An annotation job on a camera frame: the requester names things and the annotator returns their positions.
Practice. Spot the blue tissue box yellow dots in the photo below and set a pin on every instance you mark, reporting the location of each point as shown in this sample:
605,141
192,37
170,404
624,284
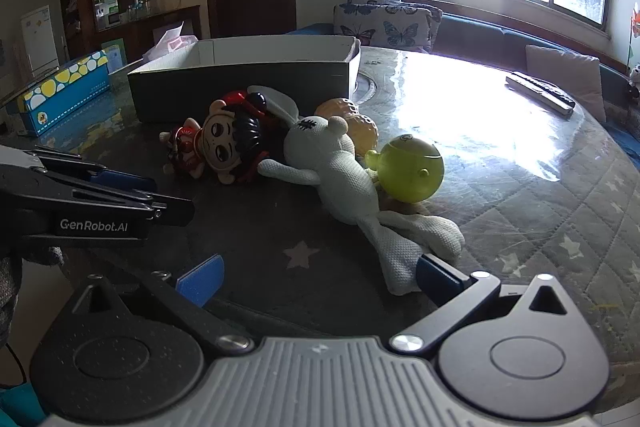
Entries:
65,97

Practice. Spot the dark grey cardboard box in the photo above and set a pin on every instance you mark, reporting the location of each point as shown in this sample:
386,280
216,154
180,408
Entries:
240,92

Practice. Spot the white tissue pack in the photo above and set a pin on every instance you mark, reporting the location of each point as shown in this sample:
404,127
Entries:
170,42

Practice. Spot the big-headed doll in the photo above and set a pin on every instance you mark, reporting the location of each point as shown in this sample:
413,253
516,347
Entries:
225,142

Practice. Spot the blue sofa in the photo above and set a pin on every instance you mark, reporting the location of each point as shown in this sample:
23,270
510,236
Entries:
480,32

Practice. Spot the person's left hand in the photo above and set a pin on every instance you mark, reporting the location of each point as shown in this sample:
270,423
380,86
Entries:
10,287

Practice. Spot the green round plastic toy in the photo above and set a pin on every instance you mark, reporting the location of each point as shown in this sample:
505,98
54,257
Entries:
410,172

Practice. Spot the butterfly print pillow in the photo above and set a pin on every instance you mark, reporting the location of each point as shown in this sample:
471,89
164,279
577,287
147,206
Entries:
395,27

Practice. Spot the white plush rabbit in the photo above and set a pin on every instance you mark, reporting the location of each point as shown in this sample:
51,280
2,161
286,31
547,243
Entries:
325,157

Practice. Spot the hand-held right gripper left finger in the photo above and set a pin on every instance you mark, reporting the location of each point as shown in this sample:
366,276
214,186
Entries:
200,281

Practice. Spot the white refrigerator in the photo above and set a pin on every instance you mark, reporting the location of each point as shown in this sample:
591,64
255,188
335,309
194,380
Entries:
40,39

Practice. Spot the teal cloth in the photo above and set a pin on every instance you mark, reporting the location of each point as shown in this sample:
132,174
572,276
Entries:
20,407

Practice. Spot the green bordered sign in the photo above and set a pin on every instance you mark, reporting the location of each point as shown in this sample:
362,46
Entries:
113,56

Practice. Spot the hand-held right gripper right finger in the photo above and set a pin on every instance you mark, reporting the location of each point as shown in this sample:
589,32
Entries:
440,272

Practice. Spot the white pillow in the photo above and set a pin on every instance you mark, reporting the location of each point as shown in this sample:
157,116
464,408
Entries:
565,67

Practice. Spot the grey quilted star-print desktop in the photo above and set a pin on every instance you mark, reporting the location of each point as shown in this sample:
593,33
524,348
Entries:
500,187

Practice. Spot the orange flower decoration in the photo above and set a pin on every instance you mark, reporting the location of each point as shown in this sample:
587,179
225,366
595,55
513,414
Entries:
635,24

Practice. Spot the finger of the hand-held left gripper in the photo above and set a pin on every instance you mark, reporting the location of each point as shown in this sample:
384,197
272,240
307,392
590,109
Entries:
172,211
122,182

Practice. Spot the grey remote control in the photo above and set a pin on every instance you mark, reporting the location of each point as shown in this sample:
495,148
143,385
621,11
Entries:
540,92

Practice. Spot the orange peanut-shaped toy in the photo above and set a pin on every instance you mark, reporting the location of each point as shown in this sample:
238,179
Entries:
360,127

